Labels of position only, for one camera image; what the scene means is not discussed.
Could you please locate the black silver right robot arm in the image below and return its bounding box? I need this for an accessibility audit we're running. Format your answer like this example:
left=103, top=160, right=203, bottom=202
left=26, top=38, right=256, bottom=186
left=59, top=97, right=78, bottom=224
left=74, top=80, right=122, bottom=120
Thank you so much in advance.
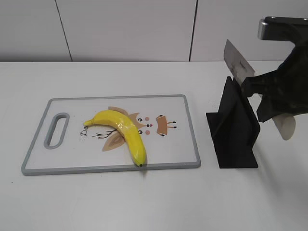
left=241, top=16, right=308, bottom=122

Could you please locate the yellow plastic banana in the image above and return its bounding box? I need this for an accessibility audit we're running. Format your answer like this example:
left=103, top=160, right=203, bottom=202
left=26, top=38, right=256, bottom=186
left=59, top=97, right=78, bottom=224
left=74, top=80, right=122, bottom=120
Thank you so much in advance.
left=83, top=110, right=147, bottom=167

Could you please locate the black knife stand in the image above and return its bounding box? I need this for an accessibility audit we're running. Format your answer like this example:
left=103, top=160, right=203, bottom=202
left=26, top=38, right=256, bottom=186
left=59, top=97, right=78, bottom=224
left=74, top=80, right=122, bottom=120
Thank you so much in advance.
left=206, top=76, right=260, bottom=168

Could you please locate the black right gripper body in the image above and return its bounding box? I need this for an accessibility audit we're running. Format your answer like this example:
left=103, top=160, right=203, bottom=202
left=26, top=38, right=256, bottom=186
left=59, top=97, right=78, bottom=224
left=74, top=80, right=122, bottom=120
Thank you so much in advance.
left=277, top=43, right=308, bottom=115

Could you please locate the white grey-rimmed cutting board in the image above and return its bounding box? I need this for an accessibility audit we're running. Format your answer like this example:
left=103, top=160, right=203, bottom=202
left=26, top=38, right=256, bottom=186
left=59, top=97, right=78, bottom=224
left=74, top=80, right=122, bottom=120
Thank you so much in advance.
left=21, top=94, right=201, bottom=176

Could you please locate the white-handled cleaver knife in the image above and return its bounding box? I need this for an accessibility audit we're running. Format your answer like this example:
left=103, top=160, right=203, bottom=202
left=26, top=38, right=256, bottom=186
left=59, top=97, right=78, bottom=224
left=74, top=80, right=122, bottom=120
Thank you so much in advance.
left=223, top=39, right=296, bottom=141

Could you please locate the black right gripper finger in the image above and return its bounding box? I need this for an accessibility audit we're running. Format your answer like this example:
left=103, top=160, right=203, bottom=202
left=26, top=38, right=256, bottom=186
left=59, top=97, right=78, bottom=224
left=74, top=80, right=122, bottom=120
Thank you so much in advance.
left=257, top=94, right=295, bottom=122
left=241, top=71, right=281, bottom=97

